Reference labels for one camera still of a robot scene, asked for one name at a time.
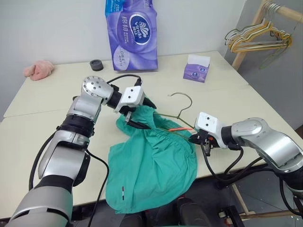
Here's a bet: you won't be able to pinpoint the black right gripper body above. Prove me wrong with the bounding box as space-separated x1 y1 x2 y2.
198 131 215 157

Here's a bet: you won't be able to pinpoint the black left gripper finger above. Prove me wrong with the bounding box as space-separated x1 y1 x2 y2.
126 120 152 131
143 95 158 110

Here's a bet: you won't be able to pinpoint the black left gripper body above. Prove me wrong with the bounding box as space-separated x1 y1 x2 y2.
119 96 149 125

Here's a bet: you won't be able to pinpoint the olive wire hanger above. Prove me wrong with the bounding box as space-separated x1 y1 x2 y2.
153 92 202 139

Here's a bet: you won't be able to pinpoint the green cloth garment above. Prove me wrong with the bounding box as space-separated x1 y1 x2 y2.
105 105 198 215

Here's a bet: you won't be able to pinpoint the small purple tissue box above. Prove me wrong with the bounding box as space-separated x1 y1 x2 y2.
182 54 211 84

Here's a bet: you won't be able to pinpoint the black round cap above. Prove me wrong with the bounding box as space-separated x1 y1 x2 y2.
89 59 104 71

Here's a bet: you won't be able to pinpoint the large Vinda tissue pack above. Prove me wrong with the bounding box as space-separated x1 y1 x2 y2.
103 0 159 71

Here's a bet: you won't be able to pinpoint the black rounded shape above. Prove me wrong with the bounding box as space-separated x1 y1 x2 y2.
119 209 146 227
175 197 207 227

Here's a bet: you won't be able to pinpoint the black block with white plug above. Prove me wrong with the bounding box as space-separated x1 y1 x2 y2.
217 205 240 227

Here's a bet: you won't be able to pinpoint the wooden clothes rack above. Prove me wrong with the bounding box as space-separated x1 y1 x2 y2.
231 0 303 218

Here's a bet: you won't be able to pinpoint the pink towel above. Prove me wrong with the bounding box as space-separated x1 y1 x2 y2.
23 60 55 81

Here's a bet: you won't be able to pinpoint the hangers on wooden rack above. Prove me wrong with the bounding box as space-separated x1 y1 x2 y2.
226 1 288 51

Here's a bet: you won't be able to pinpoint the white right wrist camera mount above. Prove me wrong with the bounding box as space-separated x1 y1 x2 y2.
194 112 219 137

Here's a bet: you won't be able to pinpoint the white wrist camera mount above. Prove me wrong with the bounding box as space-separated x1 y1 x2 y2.
114 86 144 113
194 112 219 137

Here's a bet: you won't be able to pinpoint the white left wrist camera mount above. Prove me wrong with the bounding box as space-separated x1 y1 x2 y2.
114 86 144 113

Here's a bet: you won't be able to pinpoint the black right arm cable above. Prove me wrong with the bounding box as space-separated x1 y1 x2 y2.
200 141 303 216

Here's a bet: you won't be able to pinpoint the dark wire hanger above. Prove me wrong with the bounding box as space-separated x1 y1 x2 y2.
224 20 264 46

